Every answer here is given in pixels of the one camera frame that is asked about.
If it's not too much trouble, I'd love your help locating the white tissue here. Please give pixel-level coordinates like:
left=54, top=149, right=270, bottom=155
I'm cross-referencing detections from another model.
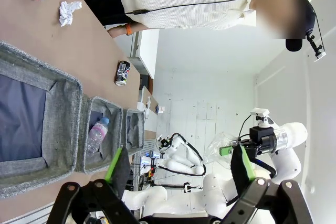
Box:
left=59, top=0, right=82, bottom=27

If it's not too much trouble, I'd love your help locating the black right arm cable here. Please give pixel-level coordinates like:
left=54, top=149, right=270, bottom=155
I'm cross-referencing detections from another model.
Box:
left=225, top=157, right=278, bottom=206

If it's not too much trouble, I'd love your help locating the person's blurred head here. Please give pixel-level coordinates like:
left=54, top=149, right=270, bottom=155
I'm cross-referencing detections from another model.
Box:
left=256, top=0, right=317, bottom=52

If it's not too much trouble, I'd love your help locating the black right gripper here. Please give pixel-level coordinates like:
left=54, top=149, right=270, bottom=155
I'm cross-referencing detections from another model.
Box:
left=219, top=126, right=278, bottom=158

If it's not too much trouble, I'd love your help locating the person's left forearm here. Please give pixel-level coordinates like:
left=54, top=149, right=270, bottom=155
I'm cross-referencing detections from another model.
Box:
left=131, top=22, right=146, bottom=33

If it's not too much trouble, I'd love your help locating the wooden background table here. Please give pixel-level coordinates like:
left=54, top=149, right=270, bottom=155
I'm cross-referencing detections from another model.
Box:
left=138, top=74, right=161, bottom=116

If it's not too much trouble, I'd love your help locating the person's left hand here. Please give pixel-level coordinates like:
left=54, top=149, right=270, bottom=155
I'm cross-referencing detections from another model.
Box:
left=107, top=24, right=127, bottom=38

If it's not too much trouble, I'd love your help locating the thin black microphone cable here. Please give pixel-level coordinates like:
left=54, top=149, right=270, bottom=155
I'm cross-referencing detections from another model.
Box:
left=124, top=0, right=288, bottom=15

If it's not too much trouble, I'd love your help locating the black blue soda can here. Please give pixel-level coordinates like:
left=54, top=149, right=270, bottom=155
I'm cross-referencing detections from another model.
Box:
left=114, top=60, right=131, bottom=87

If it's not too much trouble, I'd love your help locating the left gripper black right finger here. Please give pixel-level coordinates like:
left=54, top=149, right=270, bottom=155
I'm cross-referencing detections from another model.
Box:
left=222, top=145, right=314, bottom=224

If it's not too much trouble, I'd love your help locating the white background table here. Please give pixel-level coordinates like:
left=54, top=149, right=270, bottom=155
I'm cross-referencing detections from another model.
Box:
left=127, top=28, right=161, bottom=80

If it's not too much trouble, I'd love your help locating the background white robot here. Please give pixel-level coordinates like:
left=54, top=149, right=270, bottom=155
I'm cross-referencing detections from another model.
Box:
left=156, top=132, right=207, bottom=177

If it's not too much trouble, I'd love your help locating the grey fabric basket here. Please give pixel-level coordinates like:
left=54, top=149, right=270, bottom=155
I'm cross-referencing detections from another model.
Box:
left=121, top=108, right=145, bottom=154
left=75, top=95, right=124, bottom=175
left=0, top=39, right=84, bottom=200

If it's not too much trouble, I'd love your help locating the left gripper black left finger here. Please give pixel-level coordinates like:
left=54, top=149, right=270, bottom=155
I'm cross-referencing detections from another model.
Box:
left=48, top=147, right=140, bottom=224

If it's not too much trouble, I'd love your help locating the clear bottle pink label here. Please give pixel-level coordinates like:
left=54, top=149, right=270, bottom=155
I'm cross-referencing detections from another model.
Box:
left=86, top=116, right=110, bottom=154

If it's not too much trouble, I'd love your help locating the white ribbed table rail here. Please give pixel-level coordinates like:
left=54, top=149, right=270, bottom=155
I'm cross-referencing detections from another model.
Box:
left=0, top=198, right=60, bottom=224

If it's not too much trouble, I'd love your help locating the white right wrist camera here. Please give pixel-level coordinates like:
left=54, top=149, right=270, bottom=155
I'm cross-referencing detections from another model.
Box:
left=249, top=108, right=275, bottom=129

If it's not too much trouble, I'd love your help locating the crushed clear plastic bottle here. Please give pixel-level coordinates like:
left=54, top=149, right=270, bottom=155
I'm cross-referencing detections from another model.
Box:
left=203, top=131, right=238, bottom=168

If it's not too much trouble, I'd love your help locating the head-mounted camera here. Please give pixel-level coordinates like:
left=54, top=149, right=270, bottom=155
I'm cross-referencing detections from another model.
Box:
left=306, top=31, right=328, bottom=62

